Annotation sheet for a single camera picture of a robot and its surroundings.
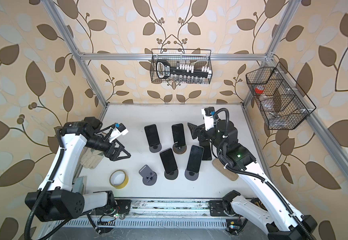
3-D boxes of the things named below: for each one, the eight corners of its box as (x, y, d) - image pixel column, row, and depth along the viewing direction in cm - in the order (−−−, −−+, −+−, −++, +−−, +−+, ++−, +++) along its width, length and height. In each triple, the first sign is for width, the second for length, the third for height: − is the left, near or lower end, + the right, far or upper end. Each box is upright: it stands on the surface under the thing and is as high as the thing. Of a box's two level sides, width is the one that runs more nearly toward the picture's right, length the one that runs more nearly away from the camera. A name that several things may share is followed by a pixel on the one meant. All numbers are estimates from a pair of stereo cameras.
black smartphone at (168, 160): (166, 176, 86) (164, 164, 73) (162, 164, 90) (159, 151, 77) (176, 171, 88) (176, 159, 74) (172, 160, 92) (170, 147, 79)
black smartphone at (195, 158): (186, 173, 86) (187, 164, 76) (190, 154, 94) (191, 144, 84) (198, 176, 85) (200, 167, 75) (201, 157, 93) (204, 147, 83)
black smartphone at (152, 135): (151, 150, 96) (146, 136, 83) (149, 141, 101) (144, 126, 87) (161, 147, 98) (158, 133, 84) (158, 139, 102) (155, 123, 89)
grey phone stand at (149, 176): (140, 179, 85) (136, 173, 78) (148, 170, 89) (145, 163, 81) (149, 188, 82) (146, 183, 74) (157, 178, 86) (155, 172, 78)
